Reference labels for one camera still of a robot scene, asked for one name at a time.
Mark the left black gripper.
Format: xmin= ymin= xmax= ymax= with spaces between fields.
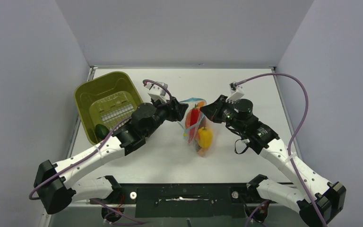
xmin=144 ymin=96 xmax=187 ymax=137

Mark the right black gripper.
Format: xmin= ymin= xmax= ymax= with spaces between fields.
xmin=200 ymin=95 xmax=245 ymax=133

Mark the red toy chili pepper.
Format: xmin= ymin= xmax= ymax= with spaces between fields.
xmin=186 ymin=105 xmax=200 ymax=128

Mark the toy watermelon slice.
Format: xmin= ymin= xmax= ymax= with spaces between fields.
xmin=185 ymin=107 xmax=202 ymax=142

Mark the yellow toy bell pepper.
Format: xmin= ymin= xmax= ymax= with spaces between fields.
xmin=197 ymin=126 xmax=213 ymax=148

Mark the clear zip top bag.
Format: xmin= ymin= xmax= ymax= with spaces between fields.
xmin=179 ymin=97 xmax=219 ymax=157

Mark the olive green plastic bin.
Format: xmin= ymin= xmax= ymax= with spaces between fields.
xmin=74 ymin=71 xmax=143 ymax=145

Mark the dark green toy avocado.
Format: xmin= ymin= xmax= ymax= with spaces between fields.
xmin=95 ymin=124 xmax=110 ymax=140

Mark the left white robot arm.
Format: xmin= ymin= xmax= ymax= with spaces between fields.
xmin=30 ymin=97 xmax=189 ymax=214

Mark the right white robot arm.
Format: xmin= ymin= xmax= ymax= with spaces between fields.
xmin=200 ymin=95 xmax=346 ymax=227

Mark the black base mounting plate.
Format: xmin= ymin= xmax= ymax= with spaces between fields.
xmin=96 ymin=183 xmax=263 ymax=218

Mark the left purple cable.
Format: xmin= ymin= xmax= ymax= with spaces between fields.
xmin=28 ymin=79 xmax=173 ymax=201

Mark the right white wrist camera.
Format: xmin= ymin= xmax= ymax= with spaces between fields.
xmin=226 ymin=82 xmax=244 ymax=104

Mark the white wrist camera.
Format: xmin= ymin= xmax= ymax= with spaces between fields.
xmin=226 ymin=82 xmax=244 ymax=104
xmin=143 ymin=80 xmax=168 ymax=104

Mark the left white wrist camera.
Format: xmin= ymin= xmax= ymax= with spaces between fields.
xmin=143 ymin=80 xmax=168 ymax=104

